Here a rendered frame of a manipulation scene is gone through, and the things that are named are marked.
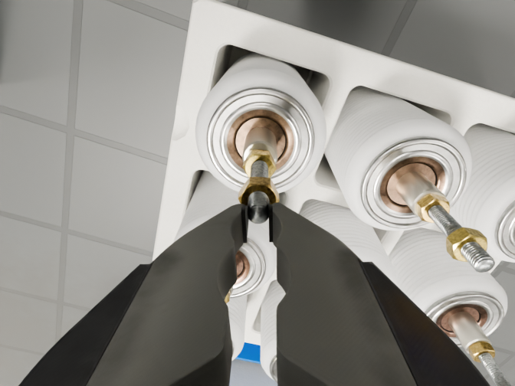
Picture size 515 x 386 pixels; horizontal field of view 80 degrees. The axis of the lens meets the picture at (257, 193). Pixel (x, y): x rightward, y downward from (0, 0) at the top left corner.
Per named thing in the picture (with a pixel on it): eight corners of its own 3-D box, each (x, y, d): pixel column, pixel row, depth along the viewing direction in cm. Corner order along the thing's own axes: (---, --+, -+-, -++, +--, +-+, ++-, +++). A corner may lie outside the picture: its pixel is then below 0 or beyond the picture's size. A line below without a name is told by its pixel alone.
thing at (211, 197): (242, 129, 40) (228, 198, 24) (287, 182, 44) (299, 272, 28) (189, 171, 43) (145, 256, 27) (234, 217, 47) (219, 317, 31)
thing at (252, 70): (318, 92, 38) (357, 140, 22) (263, 145, 41) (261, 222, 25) (260, 31, 35) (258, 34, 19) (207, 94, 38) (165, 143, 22)
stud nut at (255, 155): (257, 142, 18) (256, 147, 17) (280, 157, 18) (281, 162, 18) (239, 168, 19) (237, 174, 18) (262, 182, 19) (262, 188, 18)
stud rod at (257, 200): (257, 143, 20) (254, 201, 13) (270, 151, 20) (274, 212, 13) (249, 155, 20) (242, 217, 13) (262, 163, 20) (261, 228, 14)
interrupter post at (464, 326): (476, 310, 30) (498, 341, 27) (464, 326, 31) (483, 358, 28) (452, 306, 30) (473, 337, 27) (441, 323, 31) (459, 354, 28)
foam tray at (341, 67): (175, 240, 58) (142, 322, 42) (221, 5, 40) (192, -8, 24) (369, 286, 62) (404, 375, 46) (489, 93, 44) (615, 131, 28)
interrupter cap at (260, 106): (335, 139, 22) (337, 142, 21) (261, 204, 25) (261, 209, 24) (258, 60, 20) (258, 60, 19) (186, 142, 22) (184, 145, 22)
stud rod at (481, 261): (421, 184, 22) (490, 255, 15) (429, 193, 22) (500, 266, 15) (409, 194, 22) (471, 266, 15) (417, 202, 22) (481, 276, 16)
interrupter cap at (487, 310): (516, 295, 29) (521, 301, 28) (474, 346, 32) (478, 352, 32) (439, 282, 28) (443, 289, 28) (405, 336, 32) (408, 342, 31)
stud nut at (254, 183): (255, 168, 15) (254, 175, 14) (284, 186, 15) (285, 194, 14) (234, 198, 15) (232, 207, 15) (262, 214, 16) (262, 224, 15)
